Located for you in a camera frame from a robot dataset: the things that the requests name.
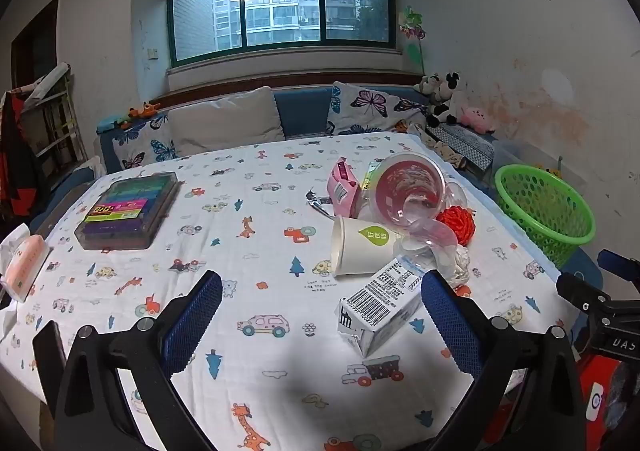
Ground wooden windowsill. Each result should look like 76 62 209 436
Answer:
150 71 431 109

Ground green framed window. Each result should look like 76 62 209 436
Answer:
167 0 403 67

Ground small butterfly print pillow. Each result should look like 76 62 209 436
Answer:
111 114 178 172

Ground pink plush toy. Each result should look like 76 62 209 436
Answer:
460 106 497 134

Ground white paper cup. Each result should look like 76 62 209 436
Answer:
331 215 403 278

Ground colourful pinwheel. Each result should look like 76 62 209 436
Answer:
398 6 428 74

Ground yellow-green small carton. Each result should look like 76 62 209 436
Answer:
360 162 383 192

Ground large butterfly print pillow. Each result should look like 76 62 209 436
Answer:
326 81 428 137

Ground clear cup with red inside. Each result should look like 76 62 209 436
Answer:
372 152 447 232

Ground red and black clothes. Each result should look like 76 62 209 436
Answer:
0 91 51 222

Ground pink snack packet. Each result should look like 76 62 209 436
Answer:
326 157 362 219

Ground white crumpled wrapper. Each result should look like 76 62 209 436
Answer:
440 246 473 287

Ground pink tissue pack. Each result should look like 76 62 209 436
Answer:
0 224 53 303

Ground blue sofa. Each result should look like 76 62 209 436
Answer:
95 84 496 182

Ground black and white plush toys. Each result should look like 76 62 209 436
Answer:
412 71 468 128

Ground small dark clip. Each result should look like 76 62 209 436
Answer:
305 188 333 217

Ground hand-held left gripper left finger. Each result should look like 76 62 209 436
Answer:
32 270 226 451

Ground beige pillow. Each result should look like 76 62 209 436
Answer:
167 86 286 157

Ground colourful marker case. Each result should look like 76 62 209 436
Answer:
74 172 182 250

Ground cartoon printed tablecloth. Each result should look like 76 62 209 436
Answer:
0 134 581 451

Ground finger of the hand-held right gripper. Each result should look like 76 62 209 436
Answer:
597 249 640 284
556 272 608 314

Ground red mesh ball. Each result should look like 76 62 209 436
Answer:
434 205 476 247

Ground white barcode milk carton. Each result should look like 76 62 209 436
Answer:
336 256 426 358

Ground dark wooden door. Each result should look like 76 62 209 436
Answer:
10 0 60 92

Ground clear plastic cup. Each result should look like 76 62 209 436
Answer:
395 218 471 287

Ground green plastic mesh basket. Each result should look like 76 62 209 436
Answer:
494 164 597 269

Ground beige printed cloth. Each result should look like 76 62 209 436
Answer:
432 141 468 169

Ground orange plush toy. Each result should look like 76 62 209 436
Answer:
127 101 162 119

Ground cluttered shelf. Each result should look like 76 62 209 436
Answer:
20 64 83 167

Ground grey striped folded cloth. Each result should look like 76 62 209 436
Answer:
427 124 496 172

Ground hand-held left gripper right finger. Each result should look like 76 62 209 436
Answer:
421 270 586 451

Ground clear plastic storage box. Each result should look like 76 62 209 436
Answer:
492 138 588 192

